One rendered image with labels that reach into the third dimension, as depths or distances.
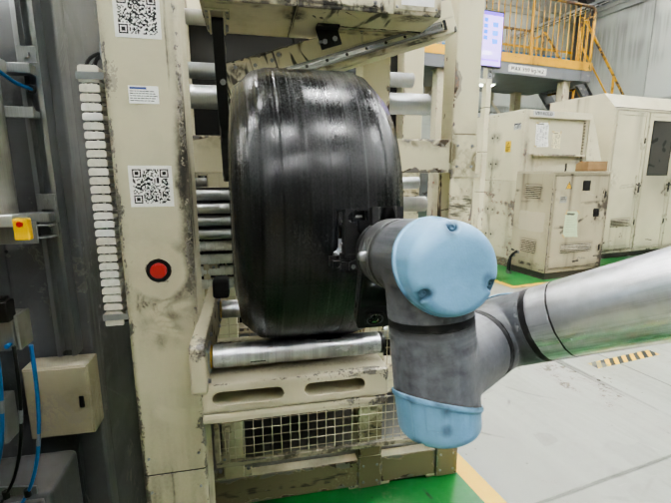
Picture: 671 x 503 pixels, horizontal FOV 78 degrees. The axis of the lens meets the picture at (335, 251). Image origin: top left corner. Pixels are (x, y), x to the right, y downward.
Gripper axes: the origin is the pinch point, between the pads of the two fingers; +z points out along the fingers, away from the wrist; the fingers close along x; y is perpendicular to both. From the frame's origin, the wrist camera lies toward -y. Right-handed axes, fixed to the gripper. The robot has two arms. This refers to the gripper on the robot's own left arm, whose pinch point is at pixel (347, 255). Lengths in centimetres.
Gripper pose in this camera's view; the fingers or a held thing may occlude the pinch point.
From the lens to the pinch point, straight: 65.0
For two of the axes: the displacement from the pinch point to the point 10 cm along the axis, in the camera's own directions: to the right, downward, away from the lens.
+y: -0.2, -10.0, -0.8
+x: -9.8, 0.4, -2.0
